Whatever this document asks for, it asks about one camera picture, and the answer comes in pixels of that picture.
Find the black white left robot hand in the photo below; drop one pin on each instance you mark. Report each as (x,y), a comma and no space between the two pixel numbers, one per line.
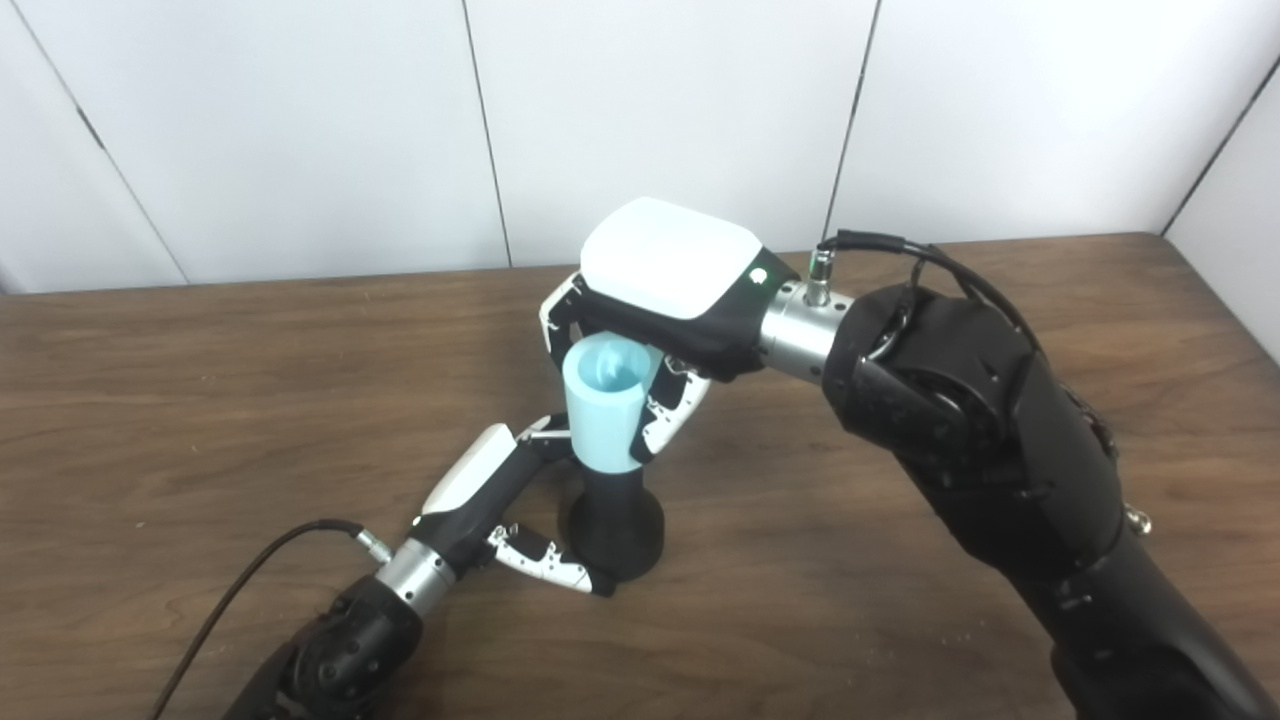
(470,510)

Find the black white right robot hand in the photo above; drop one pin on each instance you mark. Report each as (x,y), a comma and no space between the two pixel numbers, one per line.
(665,260)

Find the black flared nozzle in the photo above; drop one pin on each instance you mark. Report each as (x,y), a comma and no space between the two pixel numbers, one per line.
(618,525)

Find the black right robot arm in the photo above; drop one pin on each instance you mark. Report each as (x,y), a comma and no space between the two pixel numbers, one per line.
(990,450)

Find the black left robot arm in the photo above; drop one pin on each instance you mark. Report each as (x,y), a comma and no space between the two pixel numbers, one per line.
(340,650)

